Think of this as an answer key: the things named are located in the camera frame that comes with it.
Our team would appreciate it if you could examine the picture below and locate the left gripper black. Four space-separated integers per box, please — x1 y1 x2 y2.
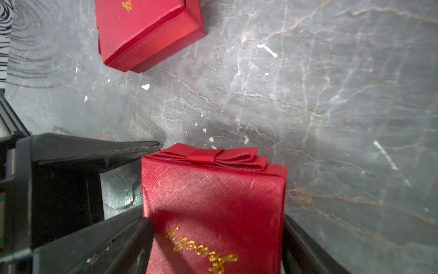
1 132 163 263

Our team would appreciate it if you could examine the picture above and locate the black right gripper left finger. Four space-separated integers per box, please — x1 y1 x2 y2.
33 218 154 274

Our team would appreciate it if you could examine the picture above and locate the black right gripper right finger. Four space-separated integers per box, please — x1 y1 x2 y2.
282 215 350 274

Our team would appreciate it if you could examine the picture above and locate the red jewelry box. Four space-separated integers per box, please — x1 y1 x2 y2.
95 0 206 73

